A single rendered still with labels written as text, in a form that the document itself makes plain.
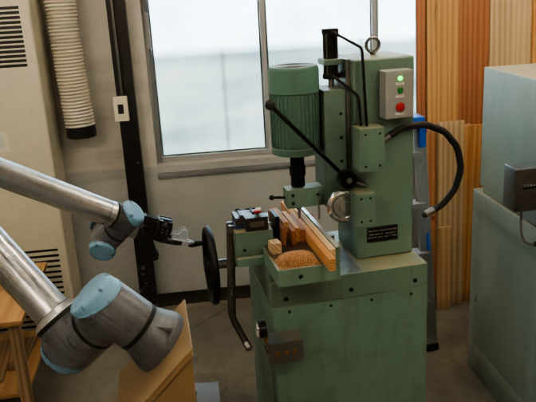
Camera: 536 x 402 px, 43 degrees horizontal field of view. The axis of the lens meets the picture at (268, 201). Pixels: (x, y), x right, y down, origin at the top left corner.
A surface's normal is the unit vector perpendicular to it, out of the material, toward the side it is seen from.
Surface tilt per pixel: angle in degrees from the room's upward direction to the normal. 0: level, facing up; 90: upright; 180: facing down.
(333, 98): 90
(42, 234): 90
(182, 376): 90
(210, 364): 1
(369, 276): 90
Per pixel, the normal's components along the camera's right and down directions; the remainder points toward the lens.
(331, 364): 0.22, 0.28
